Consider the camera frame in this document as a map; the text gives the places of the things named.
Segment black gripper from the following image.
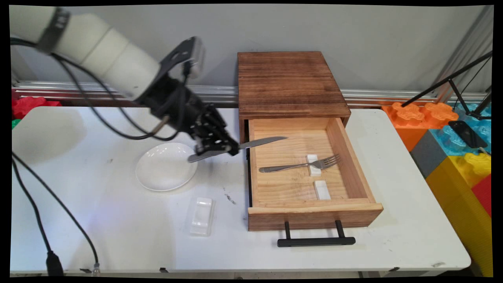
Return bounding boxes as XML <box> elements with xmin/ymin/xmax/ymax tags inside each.
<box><xmin>136</xmin><ymin>74</ymin><xmax>240</xmax><ymax>157</ymax></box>

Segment silver table knife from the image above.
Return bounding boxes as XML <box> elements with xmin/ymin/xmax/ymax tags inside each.
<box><xmin>187</xmin><ymin>136</ymin><xmax>288</xmax><ymax>163</ymax></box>

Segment white round plate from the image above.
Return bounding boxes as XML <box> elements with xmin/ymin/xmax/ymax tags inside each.
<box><xmin>136</xmin><ymin>142</ymin><xmax>198</xmax><ymax>192</ymax></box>

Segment silver fork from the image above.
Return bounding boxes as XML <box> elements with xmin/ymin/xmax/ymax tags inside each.
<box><xmin>259</xmin><ymin>154</ymin><xmax>341</xmax><ymax>174</ymax></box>

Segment light wooden drawer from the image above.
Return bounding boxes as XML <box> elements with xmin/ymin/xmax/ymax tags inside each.
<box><xmin>247</xmin><ymin>117</ymin><xmax>384</xmax><ymax>232</ymax></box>

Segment dark wooden cabinet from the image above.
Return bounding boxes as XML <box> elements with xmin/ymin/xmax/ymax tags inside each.
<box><xmin>237</xmin><ymin>51</ymin><xmax>351</xmax><ymax>144</ymax></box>

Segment small white cutlery rest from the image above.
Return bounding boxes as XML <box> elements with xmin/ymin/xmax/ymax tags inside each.
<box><xmin>306</xmin><ymin>154</ymin><xmax>323</xmax><ymax>176</ymax></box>
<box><xmin>314</xmin><ymin>180</ymin><xmax>331</xmax><ymax>200</ymax></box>

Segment red foam block with knobs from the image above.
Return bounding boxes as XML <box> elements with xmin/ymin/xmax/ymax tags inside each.
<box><xmin>12</xmin><ymin>96</ymin><xmax>62</xmax><ymax>119</ymax></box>

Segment orange foam block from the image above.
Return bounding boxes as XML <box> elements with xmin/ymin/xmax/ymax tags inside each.
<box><xmin>382</xmin><ymin>101</ymin><xmax>459</xmax><ymax>152</ymax></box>

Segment grey foam block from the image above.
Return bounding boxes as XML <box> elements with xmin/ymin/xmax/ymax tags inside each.
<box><xmin>410</xmin><ymin>130</ymin><xmax>448</xmax><ymax>179</ymax></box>

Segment blue foam block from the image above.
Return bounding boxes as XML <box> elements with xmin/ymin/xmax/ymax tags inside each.
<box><xmin>430</xmin><ymin>103</ymin><xmax>492</xmax><ymax>157</ymax></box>

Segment black tripod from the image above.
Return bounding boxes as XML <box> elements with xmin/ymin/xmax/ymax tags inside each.
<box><xmin>401</xmin><ymin>51</ymin><xmax>493</xmax><ymax>121</ymax></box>

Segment yellow foam block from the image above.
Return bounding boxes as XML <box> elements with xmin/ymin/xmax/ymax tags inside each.
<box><xmin>426</xmin><ymin>153</ymin><xmax>493</xmax><ymax>277</ymax></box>

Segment plain red foam block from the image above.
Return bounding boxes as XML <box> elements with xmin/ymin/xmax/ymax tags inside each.
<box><xmin>471</xmin><ymin>174</ymin><xmax>492</xmax><ymax>218</ymax></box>

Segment aluminium rail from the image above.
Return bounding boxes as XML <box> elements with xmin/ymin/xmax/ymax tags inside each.
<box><xmin>12</xmin><ymin>81</ymin><xmax>488</xmax><ymax>106</ymax></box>

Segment wrist camera with black bracket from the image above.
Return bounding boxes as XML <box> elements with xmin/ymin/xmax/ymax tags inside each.
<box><xmin>159</xmin><ymin>37</ymin><xmax>206</xmax><ymax>80</ymax></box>

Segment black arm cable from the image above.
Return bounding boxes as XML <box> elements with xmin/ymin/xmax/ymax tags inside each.
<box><xmin>51</xmin><ymin>53</ymin><xmax>158</xmax><ymax>136</ymax></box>
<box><xmin>11</xmin><ymin>37</ymin><xmax>179</xmax><ymax>141</ymax></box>

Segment black drawer handle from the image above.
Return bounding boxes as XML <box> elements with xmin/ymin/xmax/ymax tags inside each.
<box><xmin>277</xmin><ymin>220</ymin><xmax>356</xmax><ymax>248</ymax></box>

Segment thin black cable clear connector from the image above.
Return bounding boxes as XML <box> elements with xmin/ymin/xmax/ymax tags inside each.
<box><xmin>12</xmin><ymin>151</ymin><xmax>101</xmax><ymax>276</ymax></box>

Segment black strap on arm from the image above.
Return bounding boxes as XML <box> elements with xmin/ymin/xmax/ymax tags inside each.
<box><xmin>37</xmin><ymin>8</ymin><xmax>71</xmax><ymax>54</ymax></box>

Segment thick black cable with plug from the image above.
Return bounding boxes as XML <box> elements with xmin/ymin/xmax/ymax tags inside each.
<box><xmin>12</xmin><ymin>157</ymin><xmax>64</xmax><ymax>276</ymax></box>

